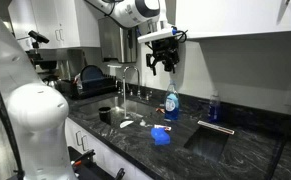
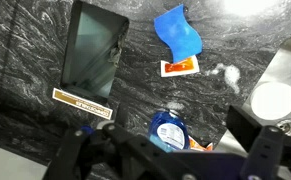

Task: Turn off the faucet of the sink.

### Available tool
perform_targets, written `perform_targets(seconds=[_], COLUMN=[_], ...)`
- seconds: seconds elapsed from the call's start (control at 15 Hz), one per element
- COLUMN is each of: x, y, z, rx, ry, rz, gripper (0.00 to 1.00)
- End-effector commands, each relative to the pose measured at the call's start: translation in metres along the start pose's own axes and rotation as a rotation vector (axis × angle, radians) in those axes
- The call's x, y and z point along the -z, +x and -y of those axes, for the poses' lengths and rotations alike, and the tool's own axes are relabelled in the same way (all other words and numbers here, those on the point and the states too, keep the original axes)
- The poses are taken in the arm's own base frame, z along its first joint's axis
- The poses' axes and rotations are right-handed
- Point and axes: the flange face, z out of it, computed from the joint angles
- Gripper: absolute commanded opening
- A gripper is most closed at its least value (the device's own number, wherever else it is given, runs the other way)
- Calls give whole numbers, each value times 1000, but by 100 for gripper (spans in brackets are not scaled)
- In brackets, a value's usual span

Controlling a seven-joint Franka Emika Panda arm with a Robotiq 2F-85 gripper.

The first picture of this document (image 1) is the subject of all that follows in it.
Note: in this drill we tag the blue sponge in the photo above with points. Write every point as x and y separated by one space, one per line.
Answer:
160 136

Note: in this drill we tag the dark blue plate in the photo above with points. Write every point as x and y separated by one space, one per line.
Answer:
91 72

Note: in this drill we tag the steel paper towel dispenser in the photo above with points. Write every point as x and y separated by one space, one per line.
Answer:
117 44

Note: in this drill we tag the stainless steel sink basin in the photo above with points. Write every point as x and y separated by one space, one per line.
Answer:
120 109

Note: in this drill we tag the black cup in sink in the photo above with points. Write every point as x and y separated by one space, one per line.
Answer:
105 114

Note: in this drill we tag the blue dish soap bottle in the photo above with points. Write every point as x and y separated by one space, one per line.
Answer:
171 102

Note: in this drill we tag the chrome gooseneck faucet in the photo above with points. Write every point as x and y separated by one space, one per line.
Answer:
131 75

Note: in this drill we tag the black camera on stand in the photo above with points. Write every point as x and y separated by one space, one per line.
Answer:
38 38

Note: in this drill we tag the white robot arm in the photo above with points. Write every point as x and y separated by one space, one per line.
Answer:
34 114

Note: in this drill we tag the chrome faucet handle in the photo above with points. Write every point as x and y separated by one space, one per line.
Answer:
148 95

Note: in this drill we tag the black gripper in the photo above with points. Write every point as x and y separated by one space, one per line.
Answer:
165 50

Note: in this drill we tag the white upper cabinet right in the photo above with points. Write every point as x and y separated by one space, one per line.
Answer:
212 18

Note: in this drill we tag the white lower cabinet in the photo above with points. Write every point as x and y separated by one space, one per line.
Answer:
110 161

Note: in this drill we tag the dark blue soap bottle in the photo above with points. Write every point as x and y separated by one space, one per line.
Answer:
214 107

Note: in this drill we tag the white plate in sink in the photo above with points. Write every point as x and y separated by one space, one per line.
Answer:
126 123

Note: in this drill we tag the white cabinet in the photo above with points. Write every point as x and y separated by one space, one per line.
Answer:
110 161
212 18

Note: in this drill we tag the white striped label strip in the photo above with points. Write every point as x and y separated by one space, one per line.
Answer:
216 127

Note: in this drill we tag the black dish rack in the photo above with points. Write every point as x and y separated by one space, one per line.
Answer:
89 88

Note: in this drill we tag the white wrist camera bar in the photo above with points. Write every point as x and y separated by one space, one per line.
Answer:
161 34

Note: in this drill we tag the orange white packet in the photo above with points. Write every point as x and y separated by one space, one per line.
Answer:
166 128

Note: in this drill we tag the white upper cabinets left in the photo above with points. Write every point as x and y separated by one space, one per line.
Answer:
65 23

